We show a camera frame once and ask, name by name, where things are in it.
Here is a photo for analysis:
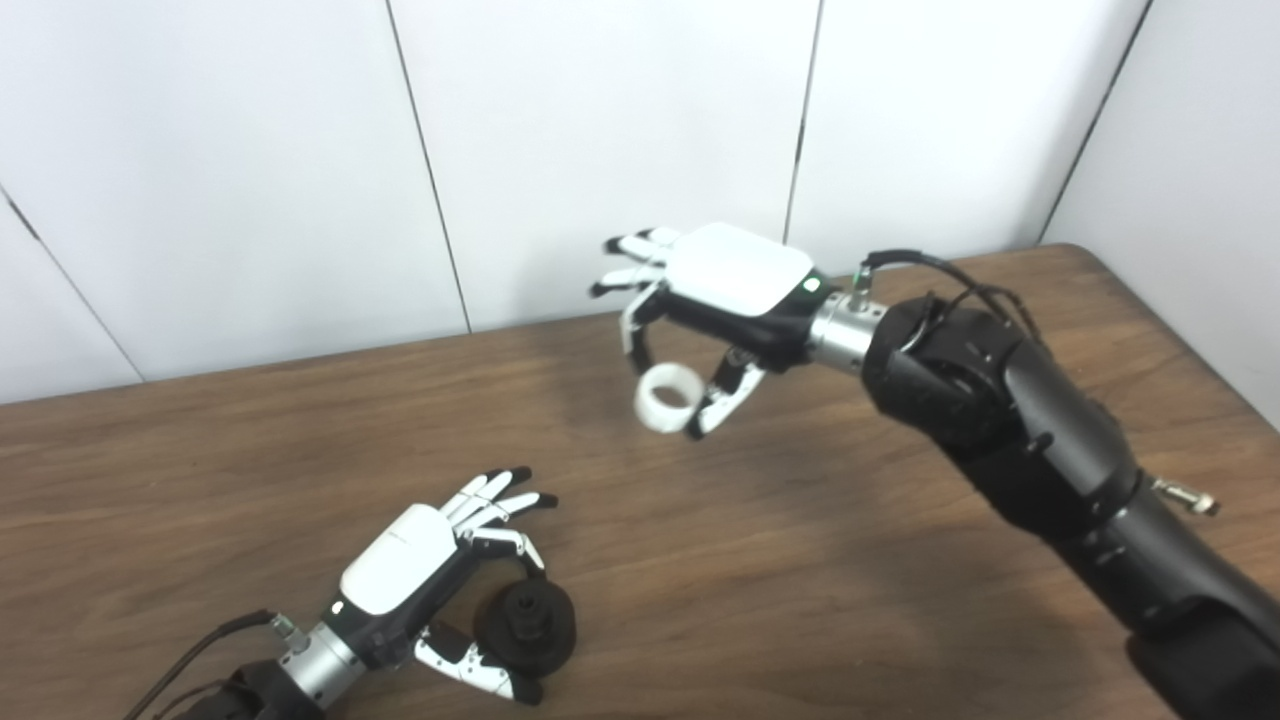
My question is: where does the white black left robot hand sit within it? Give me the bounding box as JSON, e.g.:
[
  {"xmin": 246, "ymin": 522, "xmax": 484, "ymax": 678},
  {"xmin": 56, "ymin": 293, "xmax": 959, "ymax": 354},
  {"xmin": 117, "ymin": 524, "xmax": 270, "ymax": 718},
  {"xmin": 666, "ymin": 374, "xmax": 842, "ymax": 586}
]
[{"xmin": 325, "ymin": 466, "xmax": 559, "ymax": 706}]

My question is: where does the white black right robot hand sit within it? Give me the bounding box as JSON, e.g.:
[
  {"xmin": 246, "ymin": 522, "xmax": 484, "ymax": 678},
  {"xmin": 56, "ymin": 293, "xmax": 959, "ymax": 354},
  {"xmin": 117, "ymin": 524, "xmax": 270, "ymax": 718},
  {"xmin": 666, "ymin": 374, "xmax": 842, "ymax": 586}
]
[{"xmin": 588, "ymin": 222, "xmax": 826, "ymax": 441}]

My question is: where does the round black part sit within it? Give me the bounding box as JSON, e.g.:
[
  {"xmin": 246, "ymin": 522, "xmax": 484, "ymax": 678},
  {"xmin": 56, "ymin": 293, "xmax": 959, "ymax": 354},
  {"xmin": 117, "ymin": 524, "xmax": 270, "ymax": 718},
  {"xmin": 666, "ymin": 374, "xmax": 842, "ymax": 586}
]
[{"xmin": 473, "ymin": 578, "xmax": 578, "ymax": 676}]

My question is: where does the white plastic ring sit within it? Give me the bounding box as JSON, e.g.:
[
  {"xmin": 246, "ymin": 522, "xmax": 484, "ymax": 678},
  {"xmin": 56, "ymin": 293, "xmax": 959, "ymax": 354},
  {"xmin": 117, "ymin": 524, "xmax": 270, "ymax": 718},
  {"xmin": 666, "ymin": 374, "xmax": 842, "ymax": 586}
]
[{"xmin": 634, "ymin": 365, "xmax": 708, "ymax": 435}]

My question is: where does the silver elbow connector plug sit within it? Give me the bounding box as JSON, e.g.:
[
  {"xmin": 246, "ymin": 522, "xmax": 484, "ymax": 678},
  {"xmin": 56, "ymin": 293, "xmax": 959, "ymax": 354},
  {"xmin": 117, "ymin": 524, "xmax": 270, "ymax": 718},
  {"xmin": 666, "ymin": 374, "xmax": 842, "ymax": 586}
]
[{"xmin": 1150, "ymin": 478, "xmax": 1221, "ymax": 517}]

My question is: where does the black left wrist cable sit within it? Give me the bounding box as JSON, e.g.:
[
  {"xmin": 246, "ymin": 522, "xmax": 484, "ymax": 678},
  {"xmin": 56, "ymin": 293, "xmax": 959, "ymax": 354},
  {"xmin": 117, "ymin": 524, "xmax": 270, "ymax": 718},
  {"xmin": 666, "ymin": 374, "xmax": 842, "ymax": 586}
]
[{"xmin": 122, "ymin": 610, "xmax": 301, "ymax": 720}]

